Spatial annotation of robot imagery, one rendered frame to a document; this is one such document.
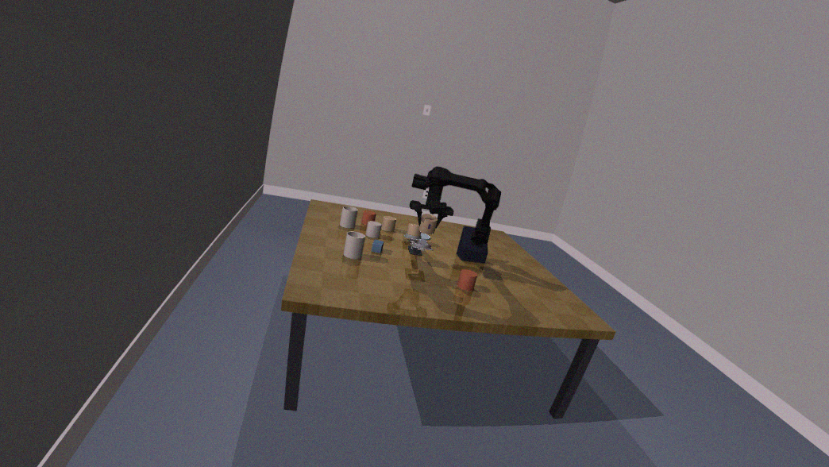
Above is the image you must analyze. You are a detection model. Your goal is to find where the tan cylinder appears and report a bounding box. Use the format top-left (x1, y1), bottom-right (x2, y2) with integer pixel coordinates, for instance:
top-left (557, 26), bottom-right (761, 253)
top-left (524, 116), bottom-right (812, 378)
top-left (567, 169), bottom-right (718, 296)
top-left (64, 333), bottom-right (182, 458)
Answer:
top-left (418, 214), bottom-right (438, 234)
top-left (381, 216), bottom-right (396, 232)
top-left (407, 223), bottom-right (421, 237)

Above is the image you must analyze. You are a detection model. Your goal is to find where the red cylinder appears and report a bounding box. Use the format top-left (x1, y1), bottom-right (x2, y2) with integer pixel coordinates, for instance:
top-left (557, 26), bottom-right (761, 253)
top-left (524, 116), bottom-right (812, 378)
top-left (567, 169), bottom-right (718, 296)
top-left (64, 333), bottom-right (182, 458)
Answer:
top-left (457, 269), bottom-right (477, 291)
top-left (361, 210), bottom-right (376, 225)

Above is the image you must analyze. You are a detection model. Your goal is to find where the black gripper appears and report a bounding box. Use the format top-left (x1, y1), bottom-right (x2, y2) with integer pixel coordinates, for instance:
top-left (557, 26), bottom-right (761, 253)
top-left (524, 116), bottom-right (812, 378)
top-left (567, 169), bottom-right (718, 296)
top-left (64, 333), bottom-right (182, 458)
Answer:
top-left (410, 191), bottom-right (454, 229)

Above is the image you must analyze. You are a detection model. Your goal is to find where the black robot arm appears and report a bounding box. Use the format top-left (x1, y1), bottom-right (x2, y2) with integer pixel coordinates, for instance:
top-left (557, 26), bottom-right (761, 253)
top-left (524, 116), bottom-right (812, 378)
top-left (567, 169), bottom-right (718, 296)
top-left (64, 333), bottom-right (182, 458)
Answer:
top-left (412, 167), bottom-right (501, 247)

